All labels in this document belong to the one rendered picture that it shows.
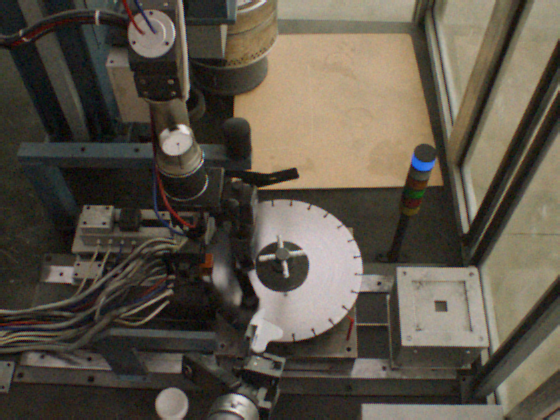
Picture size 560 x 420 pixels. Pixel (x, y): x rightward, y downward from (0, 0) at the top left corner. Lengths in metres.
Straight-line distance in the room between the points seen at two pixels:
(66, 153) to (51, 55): 0.26
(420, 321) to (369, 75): 0.87
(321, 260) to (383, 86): 0.75
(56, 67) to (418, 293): 0.99
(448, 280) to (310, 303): 0.31
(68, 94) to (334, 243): 0.77
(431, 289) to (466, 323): 0.10
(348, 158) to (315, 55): 0.41
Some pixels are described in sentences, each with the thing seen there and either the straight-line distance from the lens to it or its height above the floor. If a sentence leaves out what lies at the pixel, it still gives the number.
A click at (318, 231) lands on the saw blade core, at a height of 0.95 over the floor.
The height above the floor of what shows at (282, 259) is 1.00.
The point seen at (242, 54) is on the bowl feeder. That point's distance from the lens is 1.69.
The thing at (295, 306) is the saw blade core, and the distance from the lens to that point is 1.25.
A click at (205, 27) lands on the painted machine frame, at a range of 1.21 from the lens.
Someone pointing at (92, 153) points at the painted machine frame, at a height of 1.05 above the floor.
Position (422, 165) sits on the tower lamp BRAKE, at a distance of 1.21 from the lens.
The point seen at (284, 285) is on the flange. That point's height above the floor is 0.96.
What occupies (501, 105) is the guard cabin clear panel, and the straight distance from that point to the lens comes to 1.40.
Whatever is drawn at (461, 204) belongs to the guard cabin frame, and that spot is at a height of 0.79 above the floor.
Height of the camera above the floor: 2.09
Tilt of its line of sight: 57 degrees down
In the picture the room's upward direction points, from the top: straight up
